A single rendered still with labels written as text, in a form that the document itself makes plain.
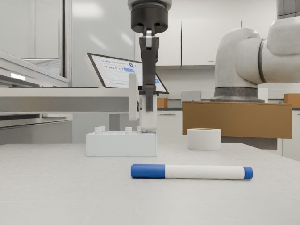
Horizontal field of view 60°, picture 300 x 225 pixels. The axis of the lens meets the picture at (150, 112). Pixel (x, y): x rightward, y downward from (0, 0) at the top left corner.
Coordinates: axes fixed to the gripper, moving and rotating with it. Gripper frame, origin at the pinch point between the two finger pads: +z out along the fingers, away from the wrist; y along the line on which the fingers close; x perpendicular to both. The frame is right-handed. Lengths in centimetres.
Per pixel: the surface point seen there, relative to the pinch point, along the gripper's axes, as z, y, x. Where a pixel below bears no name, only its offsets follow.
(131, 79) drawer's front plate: -7.5, -7.6, -4.4
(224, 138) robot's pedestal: 8.8, -34.4, 24.3
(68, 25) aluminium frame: -41, -70, -39
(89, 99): -2.9, -8.9, -14.3
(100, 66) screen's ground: -27, -103, -31
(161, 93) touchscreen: -12, -121, 6
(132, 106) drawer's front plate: -1.2, -7.7, -4.1
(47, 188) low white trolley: 7.7, 25.8, -9.9
